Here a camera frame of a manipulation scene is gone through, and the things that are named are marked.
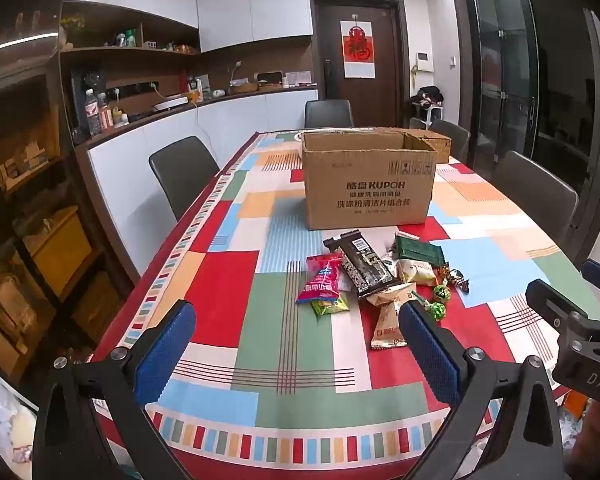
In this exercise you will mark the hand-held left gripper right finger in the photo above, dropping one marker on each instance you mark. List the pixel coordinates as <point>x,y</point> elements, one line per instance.
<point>430,350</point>

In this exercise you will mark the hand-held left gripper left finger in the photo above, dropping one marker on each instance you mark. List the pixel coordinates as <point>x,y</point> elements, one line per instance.
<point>165,350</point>

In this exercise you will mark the dark green snack packet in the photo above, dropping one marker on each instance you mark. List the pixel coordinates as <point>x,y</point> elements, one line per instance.
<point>420,250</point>

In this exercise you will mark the brown cardboard box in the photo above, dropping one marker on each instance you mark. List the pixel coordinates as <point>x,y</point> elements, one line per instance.
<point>365,185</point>

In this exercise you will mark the beige snack packet orange print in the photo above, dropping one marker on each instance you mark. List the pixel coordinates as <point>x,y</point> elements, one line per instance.
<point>387,325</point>

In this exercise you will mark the dark foil wrapped candies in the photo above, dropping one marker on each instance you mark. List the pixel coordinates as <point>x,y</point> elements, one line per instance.
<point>455,277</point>

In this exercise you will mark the cream snack packet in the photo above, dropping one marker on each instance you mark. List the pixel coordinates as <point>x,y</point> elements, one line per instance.
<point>417,272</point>

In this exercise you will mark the small lime green snack packet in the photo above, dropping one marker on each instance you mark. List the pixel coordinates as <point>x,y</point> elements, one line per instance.
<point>330,306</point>

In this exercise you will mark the long black snack packet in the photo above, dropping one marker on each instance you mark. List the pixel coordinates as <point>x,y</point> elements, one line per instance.
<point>362,262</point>

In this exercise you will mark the grey dining chair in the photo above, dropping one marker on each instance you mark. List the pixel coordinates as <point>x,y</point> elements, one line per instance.
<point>182,170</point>
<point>535,190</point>
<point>329,114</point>
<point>452,137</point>

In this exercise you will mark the red snack packet blue label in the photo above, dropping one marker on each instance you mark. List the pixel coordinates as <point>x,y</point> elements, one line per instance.
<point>322,277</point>

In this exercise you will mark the white base cabinet counter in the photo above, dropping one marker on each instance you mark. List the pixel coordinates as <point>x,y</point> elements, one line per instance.
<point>145,160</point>

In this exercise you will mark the glass display cabinet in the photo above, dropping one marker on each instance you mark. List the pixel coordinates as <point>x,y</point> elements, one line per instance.
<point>25,210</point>

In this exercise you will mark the white stool with dark bag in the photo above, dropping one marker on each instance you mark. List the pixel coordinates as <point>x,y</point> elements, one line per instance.
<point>427,100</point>

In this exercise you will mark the glass door cabinet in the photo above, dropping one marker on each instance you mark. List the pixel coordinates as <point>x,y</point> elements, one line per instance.
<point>505,60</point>

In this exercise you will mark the pink bottle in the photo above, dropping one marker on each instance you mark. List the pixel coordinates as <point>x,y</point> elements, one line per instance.
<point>104,114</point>

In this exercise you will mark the white induction cooker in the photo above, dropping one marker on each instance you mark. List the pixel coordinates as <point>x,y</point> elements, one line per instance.
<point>170,103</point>

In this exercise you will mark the clear water bottle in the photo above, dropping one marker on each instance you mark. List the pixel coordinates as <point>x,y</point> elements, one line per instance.
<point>91,112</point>

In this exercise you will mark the white intercom panel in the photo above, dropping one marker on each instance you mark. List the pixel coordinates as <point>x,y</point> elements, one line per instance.
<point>424,62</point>

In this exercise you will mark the dark brown door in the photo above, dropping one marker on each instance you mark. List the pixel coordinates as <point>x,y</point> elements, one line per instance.
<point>330,50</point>

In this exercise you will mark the red wall calendar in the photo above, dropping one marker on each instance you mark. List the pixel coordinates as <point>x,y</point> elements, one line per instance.
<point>358,50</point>

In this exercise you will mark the white upper wall cabinets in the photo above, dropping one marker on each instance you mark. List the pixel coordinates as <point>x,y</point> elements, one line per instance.
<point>230,5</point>

